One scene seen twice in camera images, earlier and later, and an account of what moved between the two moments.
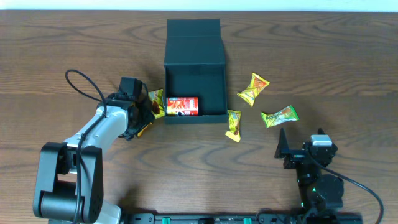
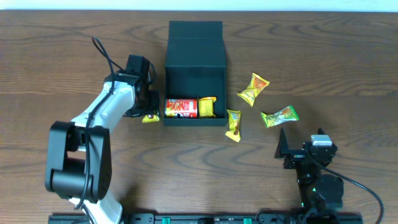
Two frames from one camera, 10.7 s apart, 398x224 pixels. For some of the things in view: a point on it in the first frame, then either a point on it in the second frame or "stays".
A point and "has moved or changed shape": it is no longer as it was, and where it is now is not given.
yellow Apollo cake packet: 234,117 stays
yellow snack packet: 139,132 → 206,107
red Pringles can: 182,106 stays
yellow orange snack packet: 257,84 stays
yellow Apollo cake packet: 157,103 has moved or changed shape
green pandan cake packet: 288,114 stays
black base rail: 247,218 stays
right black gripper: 295,157 stays
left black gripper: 149,116 → 155,107
